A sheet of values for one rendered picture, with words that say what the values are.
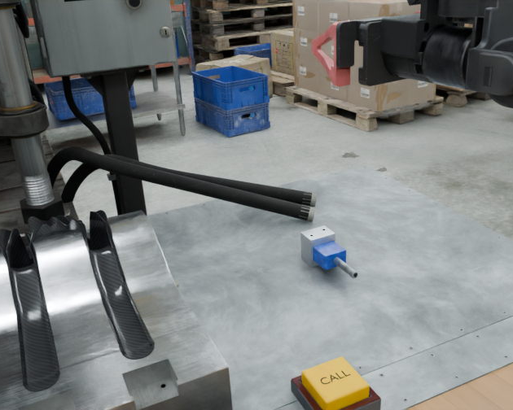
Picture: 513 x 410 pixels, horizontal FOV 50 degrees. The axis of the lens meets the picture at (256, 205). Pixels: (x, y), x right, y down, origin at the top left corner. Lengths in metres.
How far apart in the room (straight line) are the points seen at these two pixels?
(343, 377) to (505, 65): 0.40
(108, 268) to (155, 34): 0.71
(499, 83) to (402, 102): 4.03
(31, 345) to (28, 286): 0.10
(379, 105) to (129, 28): 3.21
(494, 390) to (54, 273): 0.60
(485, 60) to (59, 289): 0.60
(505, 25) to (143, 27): 0.97
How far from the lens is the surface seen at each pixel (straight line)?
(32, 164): 1.26
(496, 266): 1.03
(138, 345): 0.70
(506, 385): 0.79
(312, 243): 0.95
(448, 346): 0.82
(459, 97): 5.09
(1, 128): 1.23
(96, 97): 4.35
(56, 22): 1.34
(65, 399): 0.66
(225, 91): 4.25
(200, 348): 0.67
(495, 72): 0.50
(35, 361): 0.72
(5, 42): 1.21
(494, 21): 0.54
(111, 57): 1.36
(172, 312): 0.74
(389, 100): 4.43
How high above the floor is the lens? 1.31
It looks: 25 degrees down
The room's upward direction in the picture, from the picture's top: 3 degrees counter-clockwise
